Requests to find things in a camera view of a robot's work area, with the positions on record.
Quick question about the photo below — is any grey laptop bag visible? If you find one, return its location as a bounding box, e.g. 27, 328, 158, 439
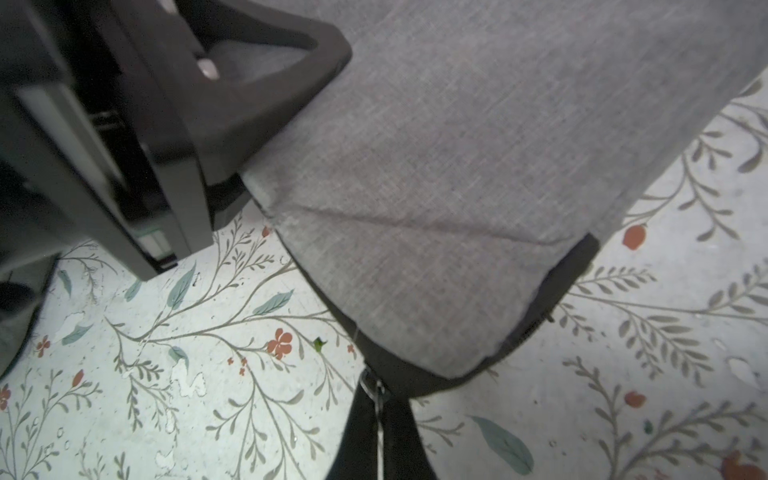
242, 1, 767, 479

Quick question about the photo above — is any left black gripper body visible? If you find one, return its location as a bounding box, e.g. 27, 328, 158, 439
1, 1, 352, 370

